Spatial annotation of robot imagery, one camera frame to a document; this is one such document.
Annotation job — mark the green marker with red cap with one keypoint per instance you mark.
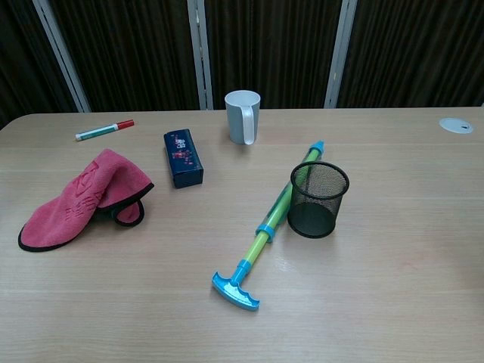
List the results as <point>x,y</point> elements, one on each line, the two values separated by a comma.
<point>100,131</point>

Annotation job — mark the pink cloth with black trim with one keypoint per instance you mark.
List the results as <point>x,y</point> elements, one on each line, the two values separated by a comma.
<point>72,204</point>

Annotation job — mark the green and blue toy pump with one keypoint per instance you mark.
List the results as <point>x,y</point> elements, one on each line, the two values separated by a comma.
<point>272,215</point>

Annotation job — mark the dark blue printed box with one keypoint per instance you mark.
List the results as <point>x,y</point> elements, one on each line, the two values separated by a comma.
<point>182,158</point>

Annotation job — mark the black mesh pen holder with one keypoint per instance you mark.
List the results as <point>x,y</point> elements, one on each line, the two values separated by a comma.
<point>315,211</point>

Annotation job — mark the grey partition frame post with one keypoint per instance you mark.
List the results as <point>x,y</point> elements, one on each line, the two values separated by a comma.
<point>200,56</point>
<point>340,56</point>
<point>62,56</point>

